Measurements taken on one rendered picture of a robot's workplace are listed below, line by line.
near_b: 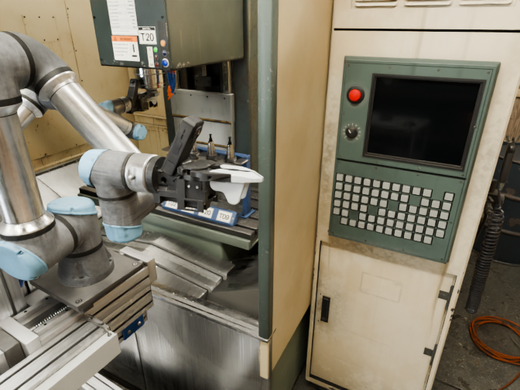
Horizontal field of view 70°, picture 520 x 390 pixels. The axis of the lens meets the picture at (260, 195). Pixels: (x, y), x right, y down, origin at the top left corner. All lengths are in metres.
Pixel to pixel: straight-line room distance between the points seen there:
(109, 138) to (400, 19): 0.93
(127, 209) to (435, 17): 1.03
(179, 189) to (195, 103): 1.87
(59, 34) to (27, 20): 0.22
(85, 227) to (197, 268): 0.91
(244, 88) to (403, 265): 1.39
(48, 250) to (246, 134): 1.65
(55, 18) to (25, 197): 2.21
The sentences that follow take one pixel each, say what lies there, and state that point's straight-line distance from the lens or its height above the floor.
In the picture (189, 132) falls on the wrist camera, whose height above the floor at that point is 1.65.
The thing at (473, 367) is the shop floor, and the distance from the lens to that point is 2.68.
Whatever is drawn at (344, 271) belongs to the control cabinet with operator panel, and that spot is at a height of 0.84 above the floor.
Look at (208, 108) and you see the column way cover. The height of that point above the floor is 1.31.
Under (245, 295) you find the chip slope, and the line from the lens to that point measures 1.68.
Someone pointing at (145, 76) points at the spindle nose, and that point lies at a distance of 2.07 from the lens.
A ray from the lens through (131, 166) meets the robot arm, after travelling 0.73.
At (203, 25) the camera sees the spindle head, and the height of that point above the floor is 1.81.
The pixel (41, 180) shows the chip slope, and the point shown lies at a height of 0.83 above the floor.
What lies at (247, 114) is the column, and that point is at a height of 1.30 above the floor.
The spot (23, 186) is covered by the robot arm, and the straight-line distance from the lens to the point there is 0.95.
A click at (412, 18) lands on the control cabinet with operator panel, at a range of 1.33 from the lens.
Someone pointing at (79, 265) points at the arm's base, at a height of 1.22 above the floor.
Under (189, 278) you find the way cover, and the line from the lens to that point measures 1.83.
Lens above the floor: 1.83
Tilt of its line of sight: 25 degrees down
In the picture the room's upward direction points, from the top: straight up
